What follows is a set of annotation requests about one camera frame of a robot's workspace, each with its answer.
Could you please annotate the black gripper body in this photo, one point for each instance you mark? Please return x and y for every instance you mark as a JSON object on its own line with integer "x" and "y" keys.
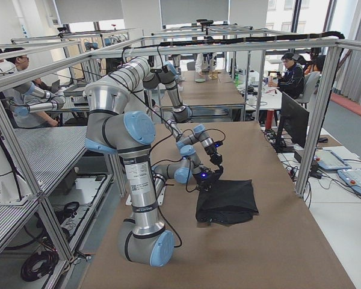
{"x": 215, "y": 158}
{"x": 206, "y": 180}

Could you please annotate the black printed t-shirt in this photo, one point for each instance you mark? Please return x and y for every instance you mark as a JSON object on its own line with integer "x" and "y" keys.
{"x": 227, "y": 202}

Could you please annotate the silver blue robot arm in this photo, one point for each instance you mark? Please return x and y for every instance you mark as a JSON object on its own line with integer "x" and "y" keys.
{"x": 143, "y": 237}
{"x": 140, "y": 73}

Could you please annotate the black Huawei monitor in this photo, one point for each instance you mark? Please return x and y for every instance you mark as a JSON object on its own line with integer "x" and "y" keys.
{"x": 294, "y": 120}

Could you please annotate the seated person dark jacket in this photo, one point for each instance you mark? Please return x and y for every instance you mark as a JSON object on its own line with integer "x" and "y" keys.
{"x": 292, "y": 82}

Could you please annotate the blue teach pendant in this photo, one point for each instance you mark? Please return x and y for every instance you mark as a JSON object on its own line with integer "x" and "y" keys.
{"x": 352, "y": 178}
{"x": 329, "y": 161}

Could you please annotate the aluminium table frame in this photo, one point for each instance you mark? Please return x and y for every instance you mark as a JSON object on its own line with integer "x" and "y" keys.
{"x": 118, "y": 124}

